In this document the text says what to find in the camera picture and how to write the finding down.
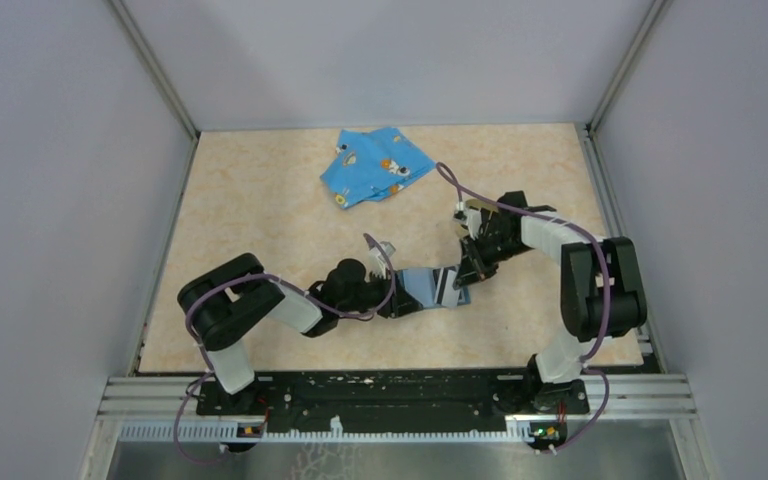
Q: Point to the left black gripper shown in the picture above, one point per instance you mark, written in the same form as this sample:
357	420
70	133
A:
402	303

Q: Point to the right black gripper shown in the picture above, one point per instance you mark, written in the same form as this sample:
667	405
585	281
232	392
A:
474	268

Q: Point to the blue card holder wallet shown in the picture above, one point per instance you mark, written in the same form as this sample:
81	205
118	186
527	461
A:
419	284

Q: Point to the white card black stripe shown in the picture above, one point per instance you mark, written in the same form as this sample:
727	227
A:
446	293

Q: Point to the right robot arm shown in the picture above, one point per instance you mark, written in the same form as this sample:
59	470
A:
601	291

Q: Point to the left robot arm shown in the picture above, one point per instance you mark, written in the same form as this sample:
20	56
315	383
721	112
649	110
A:
224	304

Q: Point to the blue printed cloth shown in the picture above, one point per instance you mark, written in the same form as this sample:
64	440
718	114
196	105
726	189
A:
373	166

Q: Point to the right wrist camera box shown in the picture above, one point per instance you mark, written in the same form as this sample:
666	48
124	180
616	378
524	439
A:
469	217

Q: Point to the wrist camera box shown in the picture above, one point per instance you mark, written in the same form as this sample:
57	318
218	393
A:
469	217
381	253

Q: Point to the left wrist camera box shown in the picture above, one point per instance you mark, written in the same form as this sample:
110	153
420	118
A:
381	253

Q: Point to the black mounting base plate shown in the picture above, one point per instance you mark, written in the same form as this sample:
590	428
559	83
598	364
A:
389	401

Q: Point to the aluminium frame rail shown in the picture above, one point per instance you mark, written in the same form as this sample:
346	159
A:
164	408

